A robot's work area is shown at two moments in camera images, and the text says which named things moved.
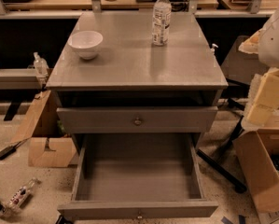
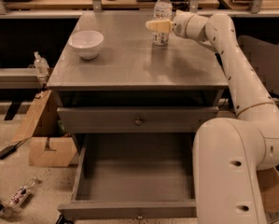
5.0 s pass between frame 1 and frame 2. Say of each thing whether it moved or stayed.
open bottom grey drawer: stayed
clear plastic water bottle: stayed
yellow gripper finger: moved
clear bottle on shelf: stayed
